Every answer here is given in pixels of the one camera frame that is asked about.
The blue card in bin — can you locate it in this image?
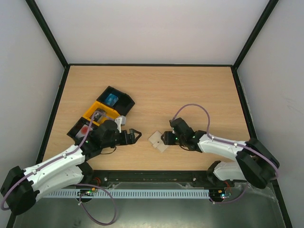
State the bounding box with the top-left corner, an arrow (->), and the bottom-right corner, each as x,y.
104,93 -> 119,106

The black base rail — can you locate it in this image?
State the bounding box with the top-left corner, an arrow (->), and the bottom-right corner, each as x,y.
81,170 -> 235,189

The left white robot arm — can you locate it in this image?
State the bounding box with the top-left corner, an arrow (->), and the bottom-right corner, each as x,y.
0,120 -> 142,215

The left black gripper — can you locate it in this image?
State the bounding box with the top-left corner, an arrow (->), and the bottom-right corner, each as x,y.
102,129 -> 142,149

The yellow bin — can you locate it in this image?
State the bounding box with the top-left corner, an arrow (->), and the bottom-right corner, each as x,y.
82,101 -> 120,126

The purple cable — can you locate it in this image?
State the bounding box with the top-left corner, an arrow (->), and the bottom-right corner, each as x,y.
171,104 -> 278,179
0,111 -> 105,211

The white slotted cable duct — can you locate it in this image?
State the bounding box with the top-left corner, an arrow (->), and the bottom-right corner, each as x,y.
46,189 -> 209,199

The translucent plastic card holder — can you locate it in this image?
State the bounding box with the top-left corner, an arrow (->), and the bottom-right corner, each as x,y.
148,131 -> 169,153

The black bin far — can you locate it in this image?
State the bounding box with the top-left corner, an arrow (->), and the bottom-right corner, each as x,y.
97,86 -> 135,116

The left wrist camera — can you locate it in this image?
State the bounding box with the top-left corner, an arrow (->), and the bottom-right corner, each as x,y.
114,115 -> 126,133

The black bin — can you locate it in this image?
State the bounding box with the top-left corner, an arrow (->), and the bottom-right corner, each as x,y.
97,86 -> 135,116
67,117 -> 90,144

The black card in bin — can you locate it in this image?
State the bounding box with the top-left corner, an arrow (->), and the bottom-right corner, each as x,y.
90,108 -> 106,123

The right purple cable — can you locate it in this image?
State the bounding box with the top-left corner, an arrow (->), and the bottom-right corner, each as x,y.
171,104 -> 278,179

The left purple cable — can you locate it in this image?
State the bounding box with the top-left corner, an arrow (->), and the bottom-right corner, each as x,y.
0,111 -> 105,211

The white red card in bin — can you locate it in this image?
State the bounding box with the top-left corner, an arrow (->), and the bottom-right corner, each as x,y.
75,124 -> 89,139

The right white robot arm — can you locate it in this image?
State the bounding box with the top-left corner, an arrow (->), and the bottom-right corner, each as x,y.
161,118 -> 280,189

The black enclosure frame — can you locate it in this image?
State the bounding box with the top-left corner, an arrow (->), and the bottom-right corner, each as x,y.
0,0 -> 304,228

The black bin near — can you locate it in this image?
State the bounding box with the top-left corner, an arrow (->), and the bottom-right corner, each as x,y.
67,117 -> 90,144

